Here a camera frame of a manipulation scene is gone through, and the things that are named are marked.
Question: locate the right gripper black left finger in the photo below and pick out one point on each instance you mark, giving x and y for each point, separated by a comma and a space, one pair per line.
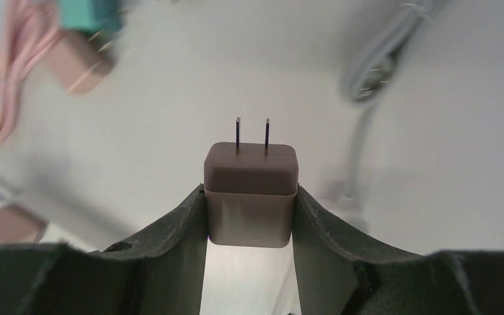
158, 270

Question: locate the teal plug adapter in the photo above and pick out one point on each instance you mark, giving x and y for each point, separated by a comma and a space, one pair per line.
90, 16

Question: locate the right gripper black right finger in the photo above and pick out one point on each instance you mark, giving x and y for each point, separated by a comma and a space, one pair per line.
341, 270

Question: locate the brown pink plug adapter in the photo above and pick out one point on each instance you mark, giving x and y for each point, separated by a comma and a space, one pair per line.
250, 191

